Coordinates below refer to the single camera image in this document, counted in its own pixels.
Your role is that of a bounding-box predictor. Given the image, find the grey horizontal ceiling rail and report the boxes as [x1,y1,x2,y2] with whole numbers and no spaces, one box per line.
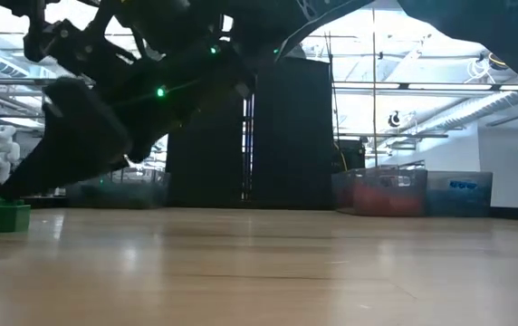
[0,77,518,93]

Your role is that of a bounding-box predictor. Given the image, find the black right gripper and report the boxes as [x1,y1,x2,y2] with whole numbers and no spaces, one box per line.
[0,75,132,203]

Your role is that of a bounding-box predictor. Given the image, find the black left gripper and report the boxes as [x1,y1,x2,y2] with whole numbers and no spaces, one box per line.
[22,17,139,91]

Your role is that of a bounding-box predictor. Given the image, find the silver ceiling duct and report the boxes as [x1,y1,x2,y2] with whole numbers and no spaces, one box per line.
[415,92,518,133]

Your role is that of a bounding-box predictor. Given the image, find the yellow cable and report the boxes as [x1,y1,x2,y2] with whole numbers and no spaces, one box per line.
[333,142,347,173]

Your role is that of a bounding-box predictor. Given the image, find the green toy brick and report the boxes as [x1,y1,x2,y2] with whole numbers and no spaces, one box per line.
[0,197,33,235]

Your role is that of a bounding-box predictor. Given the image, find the black equipment box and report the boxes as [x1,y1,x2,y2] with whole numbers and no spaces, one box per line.
[332,139,367,174]

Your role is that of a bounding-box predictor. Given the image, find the clear grey plastic bin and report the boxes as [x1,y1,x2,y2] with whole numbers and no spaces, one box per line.
[330,167,429,218]
[65,168,170,210]
[425,170,494,218]

